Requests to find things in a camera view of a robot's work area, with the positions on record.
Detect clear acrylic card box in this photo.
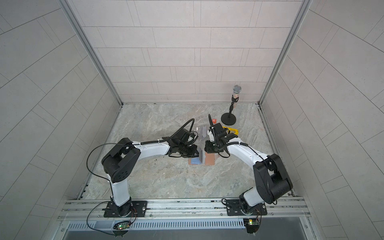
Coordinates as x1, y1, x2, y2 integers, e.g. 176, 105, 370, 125
196, 126, 210, 144

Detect perforated vent strip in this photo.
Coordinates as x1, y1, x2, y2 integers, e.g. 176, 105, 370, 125
68, 219, 245, 232

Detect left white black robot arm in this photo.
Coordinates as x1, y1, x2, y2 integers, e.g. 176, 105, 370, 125
102, 129, 199, 217

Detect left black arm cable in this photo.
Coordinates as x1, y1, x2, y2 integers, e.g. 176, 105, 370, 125
86, 142, 121, 184

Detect yellow triangular plastic piece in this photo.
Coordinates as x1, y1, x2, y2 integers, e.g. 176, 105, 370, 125
226, 127, 239, 135

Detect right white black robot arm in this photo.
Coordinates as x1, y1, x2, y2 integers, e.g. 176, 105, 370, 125
205, 122, 293, 214

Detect right circuit board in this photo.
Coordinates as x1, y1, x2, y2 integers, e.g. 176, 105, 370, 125
243, 218, 261, 234

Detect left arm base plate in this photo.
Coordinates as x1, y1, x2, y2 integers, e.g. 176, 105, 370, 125
103, 201, 148, 218

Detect brown leather card holder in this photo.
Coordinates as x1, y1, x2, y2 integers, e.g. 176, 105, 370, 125
188, 152, 219, 166

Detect aluminium mounting rail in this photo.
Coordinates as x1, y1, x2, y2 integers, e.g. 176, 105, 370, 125
57, 197, 311, 221

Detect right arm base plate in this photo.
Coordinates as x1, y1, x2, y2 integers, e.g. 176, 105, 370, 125
221, 199, 268, 216

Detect left green circuit board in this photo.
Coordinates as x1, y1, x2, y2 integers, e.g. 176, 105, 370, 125
113, 221, 131, 231

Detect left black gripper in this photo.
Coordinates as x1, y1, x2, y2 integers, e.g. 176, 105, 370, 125
177, 143, 203, 159

